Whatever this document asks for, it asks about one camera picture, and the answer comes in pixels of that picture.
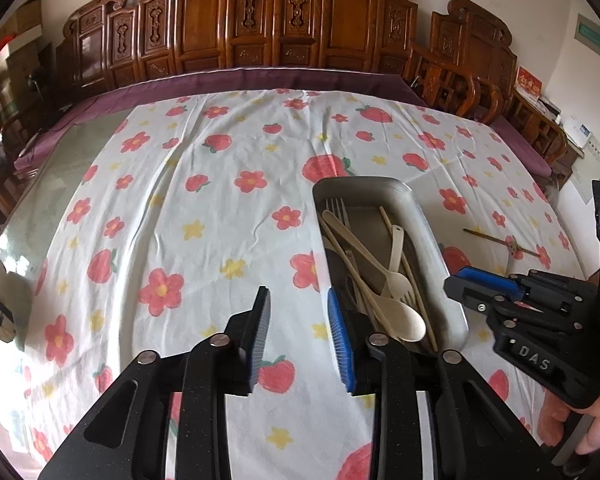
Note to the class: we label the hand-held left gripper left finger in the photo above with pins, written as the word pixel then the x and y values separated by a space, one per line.
pixel 259 330

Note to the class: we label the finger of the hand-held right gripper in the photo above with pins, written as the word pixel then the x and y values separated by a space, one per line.
pixel 485 276
pixel 467 292

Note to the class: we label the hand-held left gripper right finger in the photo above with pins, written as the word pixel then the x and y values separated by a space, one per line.
pixel 340 335

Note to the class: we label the dark brown chopstick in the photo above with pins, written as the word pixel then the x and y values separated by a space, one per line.
pixel 495 241

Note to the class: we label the light wooden chopstick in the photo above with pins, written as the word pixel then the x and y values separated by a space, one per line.
pixel 410 285
pixel 350 272

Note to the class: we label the cream plastic fork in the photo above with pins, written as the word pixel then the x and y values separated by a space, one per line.
pixel 407 292

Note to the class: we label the metal utensil tray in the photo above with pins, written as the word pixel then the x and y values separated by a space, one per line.
pixel 430 240

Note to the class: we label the large cream spoon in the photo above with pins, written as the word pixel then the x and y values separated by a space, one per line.
pixel 405 320

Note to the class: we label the beige fork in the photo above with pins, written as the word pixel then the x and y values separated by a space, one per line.
pixel 391 280

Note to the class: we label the metal fork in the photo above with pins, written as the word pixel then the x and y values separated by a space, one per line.
pixel 336 210

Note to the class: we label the floral strawberry tablecloth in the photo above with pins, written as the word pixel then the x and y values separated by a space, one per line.
pixel 180 210

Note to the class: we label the wooden side table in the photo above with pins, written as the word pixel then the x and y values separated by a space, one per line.
pixel 537 130

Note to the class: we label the white desk device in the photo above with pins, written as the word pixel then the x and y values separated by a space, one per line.
pixel 580 132

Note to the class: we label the wooden armchair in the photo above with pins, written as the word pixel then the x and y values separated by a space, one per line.
pixel 455 90

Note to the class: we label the red card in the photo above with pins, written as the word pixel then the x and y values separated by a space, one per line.
pixel 527 82

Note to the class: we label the carved wooden panel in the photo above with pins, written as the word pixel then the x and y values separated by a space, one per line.
pixel 472 45

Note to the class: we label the carved wooden screen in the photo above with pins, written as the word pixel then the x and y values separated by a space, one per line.
pixel 240 20

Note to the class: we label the stack of cardboard boxes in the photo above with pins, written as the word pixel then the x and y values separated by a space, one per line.
pixel 22 25

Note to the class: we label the green wall sign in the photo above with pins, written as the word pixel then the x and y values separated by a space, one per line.
pixel 597 40

